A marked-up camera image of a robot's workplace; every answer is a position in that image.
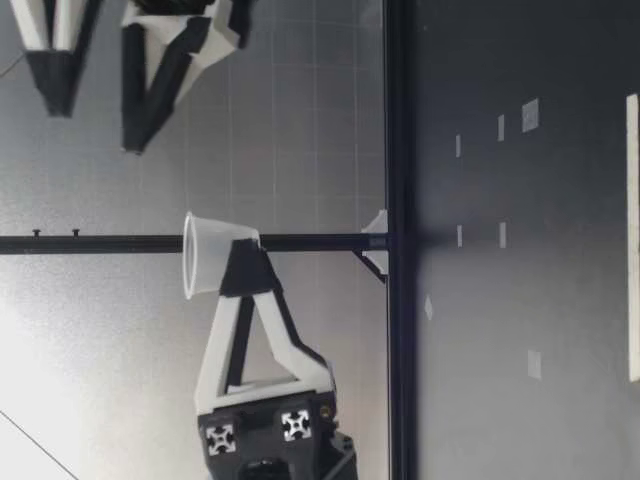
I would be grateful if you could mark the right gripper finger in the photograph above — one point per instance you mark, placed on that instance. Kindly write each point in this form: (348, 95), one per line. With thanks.
(56, 80)
(135, 100)

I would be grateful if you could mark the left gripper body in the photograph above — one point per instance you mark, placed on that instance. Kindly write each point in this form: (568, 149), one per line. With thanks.
(260, 440)

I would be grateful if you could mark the small clear plastic cup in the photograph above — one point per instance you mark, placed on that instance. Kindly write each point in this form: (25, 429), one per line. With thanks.
(210, 250)

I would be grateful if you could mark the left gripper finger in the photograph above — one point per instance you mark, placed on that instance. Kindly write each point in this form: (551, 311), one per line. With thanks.
(215, 360)

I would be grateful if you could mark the white frame corner bracket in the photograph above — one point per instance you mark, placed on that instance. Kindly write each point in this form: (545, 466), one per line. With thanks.
(377, 262)
(379, 224)

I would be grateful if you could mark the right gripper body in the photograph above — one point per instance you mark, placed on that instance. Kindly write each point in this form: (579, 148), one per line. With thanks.
(235, 15)

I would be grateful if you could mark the black frame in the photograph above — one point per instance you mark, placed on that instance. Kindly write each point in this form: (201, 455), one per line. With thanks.
(400, 150)

